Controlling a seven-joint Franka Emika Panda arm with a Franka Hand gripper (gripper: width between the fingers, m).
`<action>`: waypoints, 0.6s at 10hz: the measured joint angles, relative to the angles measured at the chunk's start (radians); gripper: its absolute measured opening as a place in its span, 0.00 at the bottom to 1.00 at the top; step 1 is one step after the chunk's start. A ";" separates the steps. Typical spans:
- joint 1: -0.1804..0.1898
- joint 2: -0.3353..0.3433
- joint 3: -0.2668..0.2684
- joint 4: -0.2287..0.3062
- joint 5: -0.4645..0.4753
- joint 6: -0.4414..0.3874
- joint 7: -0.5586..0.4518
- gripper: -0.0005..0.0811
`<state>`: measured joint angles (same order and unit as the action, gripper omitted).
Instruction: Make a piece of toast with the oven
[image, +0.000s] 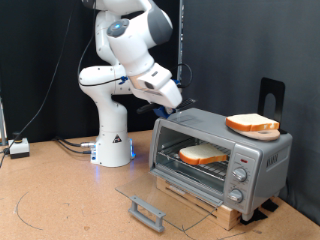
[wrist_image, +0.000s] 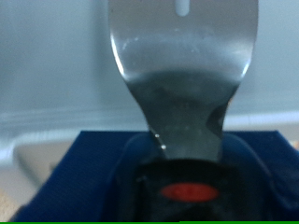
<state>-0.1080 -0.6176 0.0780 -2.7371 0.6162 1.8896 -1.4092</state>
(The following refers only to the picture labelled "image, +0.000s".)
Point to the white emergency stop box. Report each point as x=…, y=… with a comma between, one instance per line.
x=19, y=148

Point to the silver toaster oven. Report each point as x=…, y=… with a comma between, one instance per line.
x=266, y=156

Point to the black metal bookend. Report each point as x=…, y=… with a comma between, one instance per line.
x=266, y=86

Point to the silver oven knob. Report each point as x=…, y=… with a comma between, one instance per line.
x=240, y=174
x=235, y=195

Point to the vertical aluminium pole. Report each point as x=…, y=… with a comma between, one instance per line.
x=181, y=33

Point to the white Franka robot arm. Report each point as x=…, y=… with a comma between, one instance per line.
x=110, y=133

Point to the metal stand pole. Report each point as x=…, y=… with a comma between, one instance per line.
x=2, y=123

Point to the round wooden plate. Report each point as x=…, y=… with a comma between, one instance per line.
x=263, y=135

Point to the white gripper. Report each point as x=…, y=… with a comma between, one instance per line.
x=160, y=88

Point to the wrist camera on blue mount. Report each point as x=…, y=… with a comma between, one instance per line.
x=176, y=82

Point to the grey backdrop curtain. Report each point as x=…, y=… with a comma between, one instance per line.
x=250, y=40

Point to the white bread slice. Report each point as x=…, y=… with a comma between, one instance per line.
x=200, y=154
x=250, y=121

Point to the wooden crate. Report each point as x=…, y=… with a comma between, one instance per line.
x=230, y=216

